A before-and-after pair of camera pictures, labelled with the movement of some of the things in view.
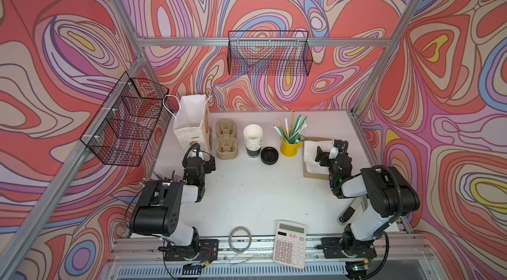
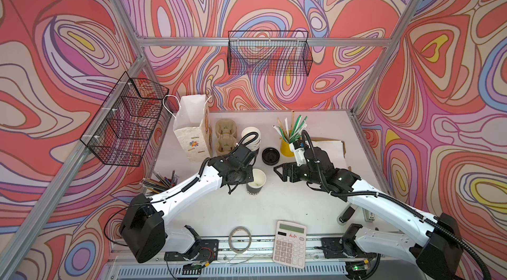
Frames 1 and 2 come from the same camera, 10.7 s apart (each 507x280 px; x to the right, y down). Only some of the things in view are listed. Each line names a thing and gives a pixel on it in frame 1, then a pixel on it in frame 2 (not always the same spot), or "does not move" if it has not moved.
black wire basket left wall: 121,133 does not move
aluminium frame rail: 264,41 does not move
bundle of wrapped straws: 292,135 does not move
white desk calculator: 290,244 does not move
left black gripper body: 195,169 -> 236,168
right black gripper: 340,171 -> 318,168
